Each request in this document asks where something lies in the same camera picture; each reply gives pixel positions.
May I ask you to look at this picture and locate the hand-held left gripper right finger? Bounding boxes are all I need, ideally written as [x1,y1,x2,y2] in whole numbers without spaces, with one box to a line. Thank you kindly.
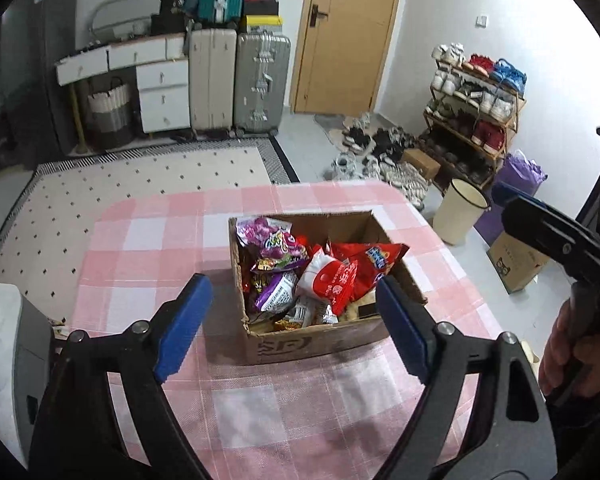
[376,275,560,480]

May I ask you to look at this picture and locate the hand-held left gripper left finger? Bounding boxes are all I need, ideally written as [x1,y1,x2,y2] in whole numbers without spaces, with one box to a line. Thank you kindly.
[29,273,216,480]

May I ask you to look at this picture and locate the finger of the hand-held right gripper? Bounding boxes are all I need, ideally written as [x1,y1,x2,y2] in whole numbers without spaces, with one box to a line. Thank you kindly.
[501,195,600,276]
[491,181,528,207]

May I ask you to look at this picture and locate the clear biscuit pack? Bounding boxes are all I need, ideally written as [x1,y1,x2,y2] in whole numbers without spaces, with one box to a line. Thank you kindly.
[340,300,381,323]

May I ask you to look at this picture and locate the red biscuit packet blue print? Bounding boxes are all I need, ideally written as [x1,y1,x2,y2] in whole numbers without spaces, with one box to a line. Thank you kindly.
[327,241,411,306]

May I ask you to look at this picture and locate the red and white snack packet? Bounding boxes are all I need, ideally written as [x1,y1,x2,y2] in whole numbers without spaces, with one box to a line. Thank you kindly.
[295,247,358,316]

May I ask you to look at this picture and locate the grey and purple snack packet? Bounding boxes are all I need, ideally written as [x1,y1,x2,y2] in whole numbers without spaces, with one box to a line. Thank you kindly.
[252,272,301,313]

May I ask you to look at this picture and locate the brown cardboard box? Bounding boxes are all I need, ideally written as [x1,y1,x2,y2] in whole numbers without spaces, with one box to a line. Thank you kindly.
[228,210,428,366]

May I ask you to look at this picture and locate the person's right forearm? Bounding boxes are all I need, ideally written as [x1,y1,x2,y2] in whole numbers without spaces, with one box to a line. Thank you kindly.
[550,360,600,480]

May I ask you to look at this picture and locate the purple bag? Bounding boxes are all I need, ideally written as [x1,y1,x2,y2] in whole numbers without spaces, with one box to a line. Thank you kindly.
[475,150,548,241]

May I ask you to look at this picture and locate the brown printed carton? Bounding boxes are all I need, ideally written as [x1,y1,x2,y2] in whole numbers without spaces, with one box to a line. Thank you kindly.
[487,230,551,293]

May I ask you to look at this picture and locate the cream trash bin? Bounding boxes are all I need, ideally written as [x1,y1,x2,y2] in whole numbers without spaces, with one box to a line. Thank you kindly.
[432,178,491,246]

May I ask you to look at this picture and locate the wooden shoe rack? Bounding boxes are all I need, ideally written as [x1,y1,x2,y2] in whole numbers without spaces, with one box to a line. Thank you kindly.
[422,45,527,191]

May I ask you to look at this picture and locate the small cardboard box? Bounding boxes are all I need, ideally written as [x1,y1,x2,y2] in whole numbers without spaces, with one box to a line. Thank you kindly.
[402,147,441,178]

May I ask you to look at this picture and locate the pink checked tablecloth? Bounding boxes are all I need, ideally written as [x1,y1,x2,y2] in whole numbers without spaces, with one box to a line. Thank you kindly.
[70,182,536,480]

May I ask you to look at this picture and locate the blue sneakers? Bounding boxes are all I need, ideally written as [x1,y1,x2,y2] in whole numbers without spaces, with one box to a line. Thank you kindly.
[490,59,527,92]

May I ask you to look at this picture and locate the pile of assorted shoes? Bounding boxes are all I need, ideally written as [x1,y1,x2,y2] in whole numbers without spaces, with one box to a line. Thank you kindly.
[330,115,431,206]

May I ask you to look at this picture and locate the red sneakers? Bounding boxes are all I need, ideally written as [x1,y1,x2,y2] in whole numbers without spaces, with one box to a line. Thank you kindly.
[462,54,496,77]

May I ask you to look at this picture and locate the white sneakers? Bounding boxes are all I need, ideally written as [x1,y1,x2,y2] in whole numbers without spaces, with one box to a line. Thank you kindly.
[432,42,465,63]

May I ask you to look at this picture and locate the grey side cabinet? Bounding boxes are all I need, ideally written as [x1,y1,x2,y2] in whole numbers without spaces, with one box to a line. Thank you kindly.
[0,282,56,461]

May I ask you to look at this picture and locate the cream dotted carpet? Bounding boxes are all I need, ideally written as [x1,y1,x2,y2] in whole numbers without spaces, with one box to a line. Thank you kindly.
[0,137,301,321]

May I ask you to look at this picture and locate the grey doormat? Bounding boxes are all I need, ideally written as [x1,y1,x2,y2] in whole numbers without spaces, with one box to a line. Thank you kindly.
[314,114,376,146]

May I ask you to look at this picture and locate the wooden door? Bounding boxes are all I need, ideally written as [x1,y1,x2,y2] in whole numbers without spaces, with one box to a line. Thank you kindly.
[290,0,407,117]

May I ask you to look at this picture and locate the striped laundry basket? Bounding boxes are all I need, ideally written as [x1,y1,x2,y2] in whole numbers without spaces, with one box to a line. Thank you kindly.
[85,77,133,150]

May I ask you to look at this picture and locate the white desk with drawers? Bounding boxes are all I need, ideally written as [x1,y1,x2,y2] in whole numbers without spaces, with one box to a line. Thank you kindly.
[55,32,191,136]

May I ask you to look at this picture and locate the beige suitcase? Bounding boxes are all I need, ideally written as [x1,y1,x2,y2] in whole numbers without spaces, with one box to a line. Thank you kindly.
[187,27,238,138]

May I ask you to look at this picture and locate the silver suitcase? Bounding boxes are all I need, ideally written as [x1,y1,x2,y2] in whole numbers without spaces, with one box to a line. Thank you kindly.
[232,30,292,136]

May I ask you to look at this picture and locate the dark glass door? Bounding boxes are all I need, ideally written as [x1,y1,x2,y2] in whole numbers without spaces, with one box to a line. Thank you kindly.
[0,10,36,176]

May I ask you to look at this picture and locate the yellow and black shoe box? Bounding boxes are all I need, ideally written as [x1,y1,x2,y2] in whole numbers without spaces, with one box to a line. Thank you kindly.
[240,15,284,33]

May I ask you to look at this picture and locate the grey fridge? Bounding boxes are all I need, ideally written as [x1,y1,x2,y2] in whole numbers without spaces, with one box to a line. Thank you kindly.
[27,0,81,153]

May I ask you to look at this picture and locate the dark shoe box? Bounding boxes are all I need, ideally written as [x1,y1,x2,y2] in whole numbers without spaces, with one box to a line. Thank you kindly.
[242,1,280,17]

